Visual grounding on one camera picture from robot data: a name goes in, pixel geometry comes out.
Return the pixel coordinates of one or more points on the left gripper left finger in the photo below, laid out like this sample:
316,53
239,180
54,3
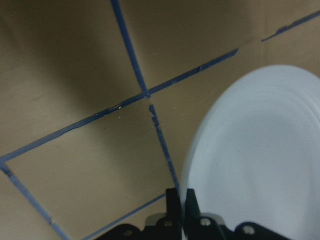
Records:
173,204

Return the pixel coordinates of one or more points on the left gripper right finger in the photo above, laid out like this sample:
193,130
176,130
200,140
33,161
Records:
192,211

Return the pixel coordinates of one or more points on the blue plate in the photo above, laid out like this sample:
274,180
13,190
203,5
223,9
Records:
256,154

